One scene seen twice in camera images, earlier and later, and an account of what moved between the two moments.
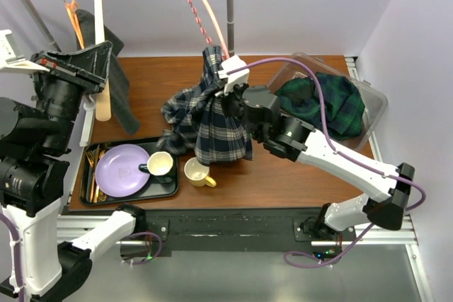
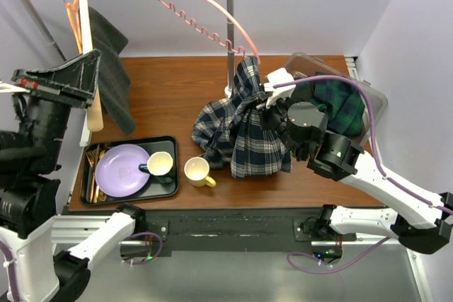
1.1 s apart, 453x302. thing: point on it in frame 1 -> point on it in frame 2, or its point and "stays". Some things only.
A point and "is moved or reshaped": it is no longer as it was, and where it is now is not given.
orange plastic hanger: x=72 y=10 stays
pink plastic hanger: x=201 y=27 is moved or reshaped
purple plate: x=117 y=172 stays
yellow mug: x=197 y=175 stays
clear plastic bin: x=374 y=101 stays
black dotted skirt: x=119 y=85 is moved or reshaped
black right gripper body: x=231 y=102 -> x=274 y=117
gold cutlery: x=92 y=159 stays
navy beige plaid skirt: x=199 y=120 is moved or reshaped
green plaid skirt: x=344 y=106 stays
